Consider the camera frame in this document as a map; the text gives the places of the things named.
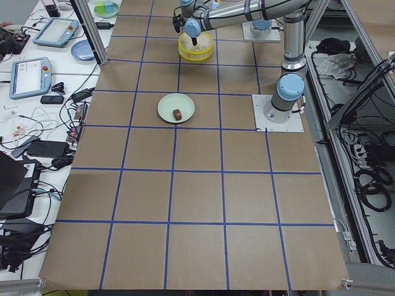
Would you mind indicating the black laptop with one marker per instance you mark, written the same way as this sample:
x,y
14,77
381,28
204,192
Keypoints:
x,y
19,179

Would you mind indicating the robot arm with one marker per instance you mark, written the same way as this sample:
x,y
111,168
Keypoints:
x,y
293,14
191,9

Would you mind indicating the yellow steamer basket centre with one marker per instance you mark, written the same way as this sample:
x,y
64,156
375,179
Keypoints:
x,y
196,53

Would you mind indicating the black power adapter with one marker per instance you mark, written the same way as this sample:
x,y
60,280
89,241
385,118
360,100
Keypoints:
x,y
104,25

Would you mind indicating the white crumpled cloth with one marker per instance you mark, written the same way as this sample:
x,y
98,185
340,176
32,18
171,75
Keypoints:
x,y
338,66

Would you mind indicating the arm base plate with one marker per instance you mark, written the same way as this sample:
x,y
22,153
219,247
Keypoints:
x,y
269,119
262,31

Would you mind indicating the teach pendant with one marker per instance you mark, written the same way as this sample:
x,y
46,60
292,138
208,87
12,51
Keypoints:
x,y
57,32
30,77

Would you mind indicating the clear bowl with sponges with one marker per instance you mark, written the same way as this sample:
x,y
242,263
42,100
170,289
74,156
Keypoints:
x,y
106,9

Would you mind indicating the teach pendant near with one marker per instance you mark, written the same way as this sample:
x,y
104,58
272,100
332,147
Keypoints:
x,y
30,77

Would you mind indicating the aluminium frame post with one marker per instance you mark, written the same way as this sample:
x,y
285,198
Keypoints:
x,y
85,18

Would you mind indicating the light green plate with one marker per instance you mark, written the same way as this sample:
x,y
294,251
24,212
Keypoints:
x,y
176,101

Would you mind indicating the brown round bun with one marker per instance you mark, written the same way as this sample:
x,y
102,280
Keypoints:
x,y
177,114

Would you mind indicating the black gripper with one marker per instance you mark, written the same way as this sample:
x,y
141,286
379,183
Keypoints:
x,y
194,40

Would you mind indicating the blue plate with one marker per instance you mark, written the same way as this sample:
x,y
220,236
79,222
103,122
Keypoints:
x,y
82,51

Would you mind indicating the teach pendant far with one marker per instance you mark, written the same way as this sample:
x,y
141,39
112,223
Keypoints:
x,y
57,32

